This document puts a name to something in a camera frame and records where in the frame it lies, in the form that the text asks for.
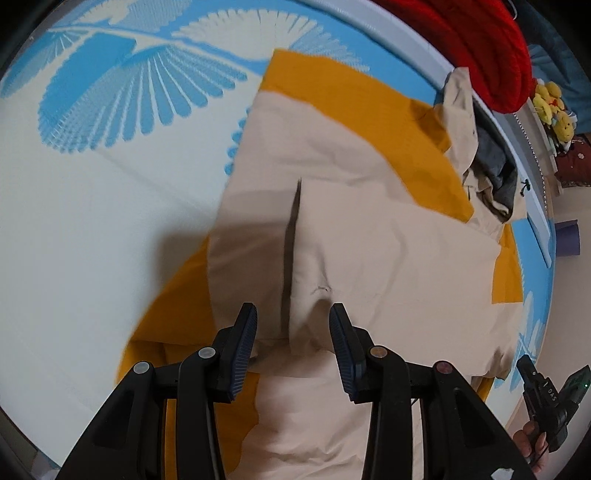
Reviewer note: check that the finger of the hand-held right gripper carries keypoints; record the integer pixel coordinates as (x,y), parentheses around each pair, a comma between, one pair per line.
(526,371)

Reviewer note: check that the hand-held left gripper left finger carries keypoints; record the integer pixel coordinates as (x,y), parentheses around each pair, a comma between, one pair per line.
(242,355)

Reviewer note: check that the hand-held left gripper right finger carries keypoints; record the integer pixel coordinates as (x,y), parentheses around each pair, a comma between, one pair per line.
(344,357)

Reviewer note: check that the beige and yellow jacket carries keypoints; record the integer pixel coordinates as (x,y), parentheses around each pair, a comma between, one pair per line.
(378,230)

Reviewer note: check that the person's right hand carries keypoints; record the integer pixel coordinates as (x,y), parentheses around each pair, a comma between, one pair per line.
(528,445)

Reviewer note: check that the purple block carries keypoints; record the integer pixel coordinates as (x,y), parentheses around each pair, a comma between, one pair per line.
(568,237)

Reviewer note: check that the blue and white printed mat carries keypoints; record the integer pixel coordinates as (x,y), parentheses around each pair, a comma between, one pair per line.
(92,207)

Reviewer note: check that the dark red cushion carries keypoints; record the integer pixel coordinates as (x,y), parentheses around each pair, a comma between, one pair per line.
(577,161)

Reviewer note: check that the yellow plush toys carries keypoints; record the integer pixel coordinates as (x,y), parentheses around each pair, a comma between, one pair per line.
(554,110)

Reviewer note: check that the teal cloth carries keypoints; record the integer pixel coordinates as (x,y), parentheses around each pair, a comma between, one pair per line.
(561,60)

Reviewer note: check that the red knitted blanket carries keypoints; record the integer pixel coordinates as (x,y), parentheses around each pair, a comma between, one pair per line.
(475,46)

